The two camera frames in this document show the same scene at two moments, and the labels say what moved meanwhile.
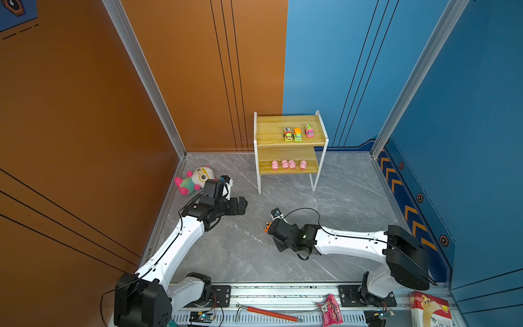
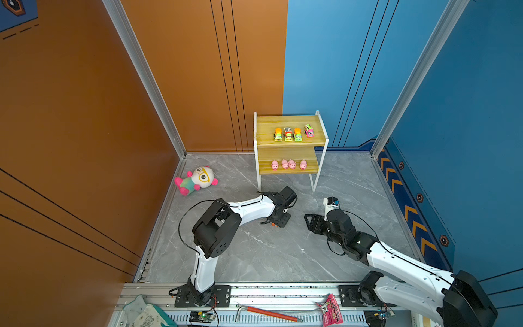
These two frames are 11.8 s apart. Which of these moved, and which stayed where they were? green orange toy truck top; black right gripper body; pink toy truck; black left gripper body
Moved: black left gripper body; black right gripper body
Stayed: green orange toy truck top; pink toy truck
